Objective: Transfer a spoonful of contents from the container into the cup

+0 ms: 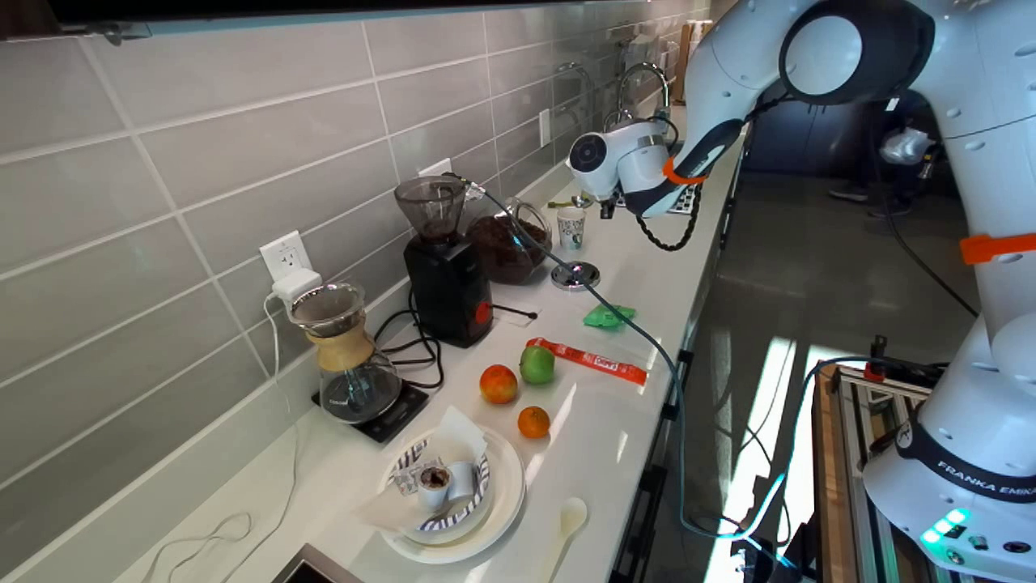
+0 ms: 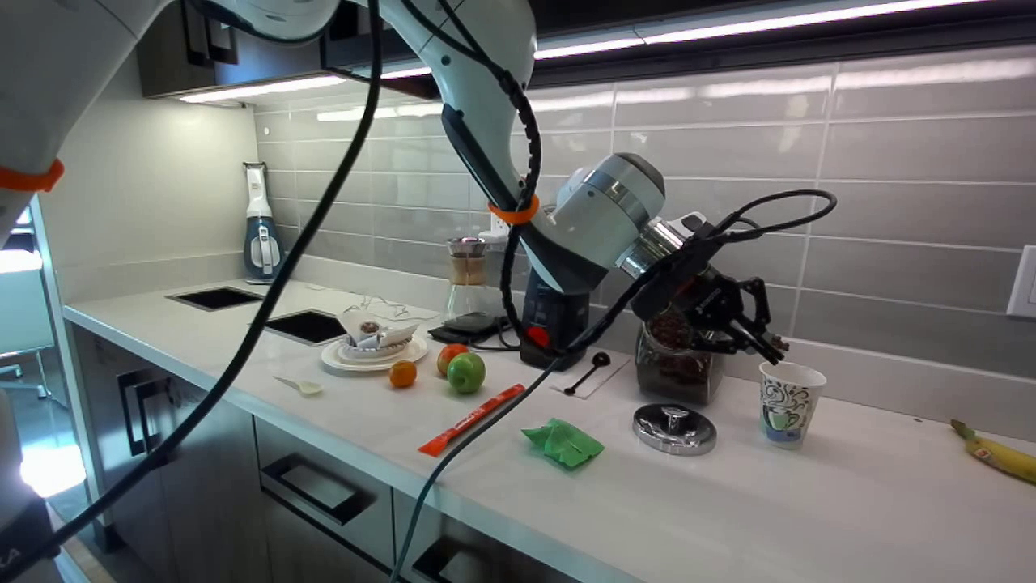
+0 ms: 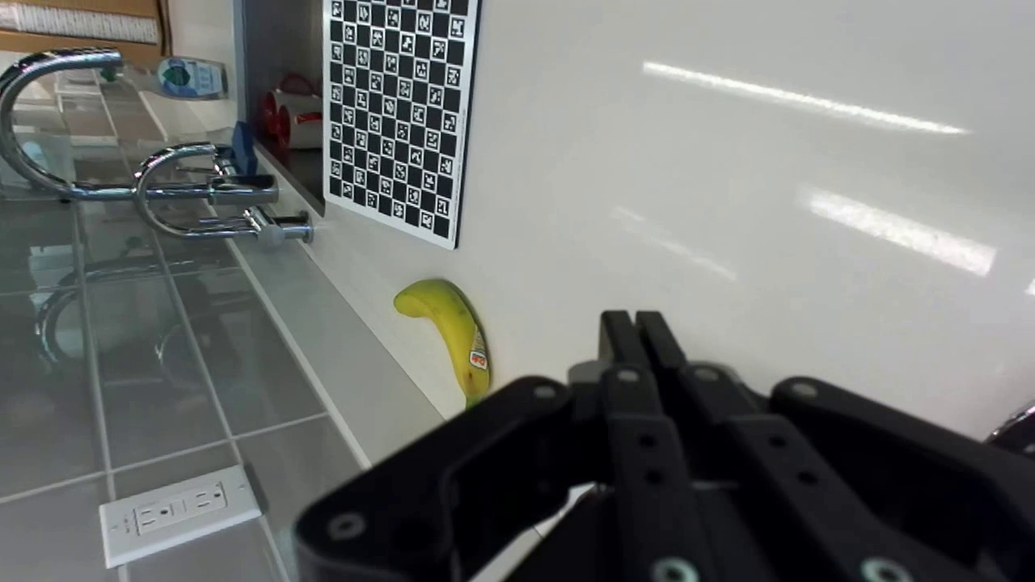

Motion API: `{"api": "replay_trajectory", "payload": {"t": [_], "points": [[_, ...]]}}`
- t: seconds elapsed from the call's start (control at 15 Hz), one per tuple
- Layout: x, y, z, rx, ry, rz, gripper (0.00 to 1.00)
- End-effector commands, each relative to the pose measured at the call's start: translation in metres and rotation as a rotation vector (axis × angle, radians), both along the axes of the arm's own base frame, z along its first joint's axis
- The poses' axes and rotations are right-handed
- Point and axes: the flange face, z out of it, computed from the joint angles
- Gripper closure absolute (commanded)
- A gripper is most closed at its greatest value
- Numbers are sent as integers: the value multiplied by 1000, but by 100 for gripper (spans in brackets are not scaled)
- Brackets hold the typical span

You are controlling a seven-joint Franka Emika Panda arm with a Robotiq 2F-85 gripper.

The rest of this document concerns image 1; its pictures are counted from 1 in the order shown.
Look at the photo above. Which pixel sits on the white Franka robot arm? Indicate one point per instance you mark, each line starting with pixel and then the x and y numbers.
pixel 973 430

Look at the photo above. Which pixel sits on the black measuring spoon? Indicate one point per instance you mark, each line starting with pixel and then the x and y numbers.
pixel 520 310

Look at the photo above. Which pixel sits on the patterned paper cup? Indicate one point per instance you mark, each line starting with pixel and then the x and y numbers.
pixel 572 227

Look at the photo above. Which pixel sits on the white outlet with charger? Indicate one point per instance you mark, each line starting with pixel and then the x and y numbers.
pixel 283 260

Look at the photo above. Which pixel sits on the yellow banana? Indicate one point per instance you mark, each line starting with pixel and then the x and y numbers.
pixel 572 203

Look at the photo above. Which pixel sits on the glass jar of coffee beans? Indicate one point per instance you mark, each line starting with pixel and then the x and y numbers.
pixel 515 260

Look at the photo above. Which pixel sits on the patterned bowl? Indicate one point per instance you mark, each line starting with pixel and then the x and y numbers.
pixel 456 521

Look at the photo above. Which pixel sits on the white wall outlet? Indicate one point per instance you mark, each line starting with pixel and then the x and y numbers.
pixel 546 128

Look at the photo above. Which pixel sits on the wooden robot cart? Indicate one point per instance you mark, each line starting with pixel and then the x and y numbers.
pixel 851 430

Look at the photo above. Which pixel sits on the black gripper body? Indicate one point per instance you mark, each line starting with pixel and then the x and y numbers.
pixel 616 198

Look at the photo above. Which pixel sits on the small orange tangerine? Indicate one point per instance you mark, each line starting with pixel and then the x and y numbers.
pixel 534 421

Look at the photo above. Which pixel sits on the chrome faucet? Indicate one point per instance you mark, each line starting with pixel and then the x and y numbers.
pixel 649 70

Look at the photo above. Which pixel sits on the white paper filter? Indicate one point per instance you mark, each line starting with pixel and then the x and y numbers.
pixel 456 437

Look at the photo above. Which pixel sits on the white plastic spoon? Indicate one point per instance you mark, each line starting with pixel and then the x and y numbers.
pixel 572 515

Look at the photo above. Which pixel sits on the small white espresso cup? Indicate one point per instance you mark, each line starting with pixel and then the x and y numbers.
pixel 433 489

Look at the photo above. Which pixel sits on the green cloth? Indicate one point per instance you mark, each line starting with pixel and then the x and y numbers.
pixel 606 319

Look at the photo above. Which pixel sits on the black coffee grinder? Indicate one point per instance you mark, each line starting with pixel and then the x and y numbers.
pixel 446 291

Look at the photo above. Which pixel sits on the red-orange round fruit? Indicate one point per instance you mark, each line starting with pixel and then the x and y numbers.
pixel 499 385

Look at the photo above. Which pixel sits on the white plate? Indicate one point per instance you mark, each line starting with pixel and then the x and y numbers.
pixel 504 507

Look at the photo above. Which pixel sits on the green apple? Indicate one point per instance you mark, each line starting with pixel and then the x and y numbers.
pixel 538 364

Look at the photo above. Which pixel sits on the chrome jar lid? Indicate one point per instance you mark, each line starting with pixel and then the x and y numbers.
pixel 575 272

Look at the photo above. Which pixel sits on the black coffee scale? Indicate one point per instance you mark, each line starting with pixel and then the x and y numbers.
pixel 392 417

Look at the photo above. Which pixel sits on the red packet strip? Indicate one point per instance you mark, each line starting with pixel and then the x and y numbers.
pixel 604 364

